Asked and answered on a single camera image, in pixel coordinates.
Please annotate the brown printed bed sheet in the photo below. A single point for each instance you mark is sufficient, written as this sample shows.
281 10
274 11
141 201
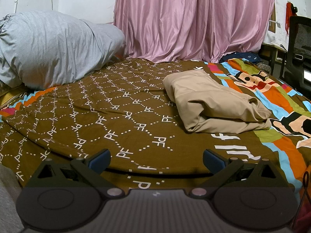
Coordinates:
97 106

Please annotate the pink curtain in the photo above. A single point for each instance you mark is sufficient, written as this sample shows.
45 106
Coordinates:
194 17

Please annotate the dark blue bag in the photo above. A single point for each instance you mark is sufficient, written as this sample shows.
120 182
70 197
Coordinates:
240 56

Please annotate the black mesh chair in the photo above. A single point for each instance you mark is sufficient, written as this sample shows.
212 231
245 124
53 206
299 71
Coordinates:
297 48

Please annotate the red hanging item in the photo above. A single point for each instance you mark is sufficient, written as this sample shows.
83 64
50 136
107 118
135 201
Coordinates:
289 14

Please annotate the grey rolled duvet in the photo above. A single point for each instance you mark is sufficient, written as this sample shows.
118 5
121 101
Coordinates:
53 48

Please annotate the grey patterned shoe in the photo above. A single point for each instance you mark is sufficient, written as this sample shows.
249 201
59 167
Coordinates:
263 66

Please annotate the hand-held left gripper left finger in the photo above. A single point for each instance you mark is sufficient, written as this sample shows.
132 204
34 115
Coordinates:
100 160

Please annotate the beige hooded zip jacket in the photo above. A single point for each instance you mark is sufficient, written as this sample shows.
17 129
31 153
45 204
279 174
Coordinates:
213 99

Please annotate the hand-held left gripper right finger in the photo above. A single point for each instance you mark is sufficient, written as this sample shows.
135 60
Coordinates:
213 161

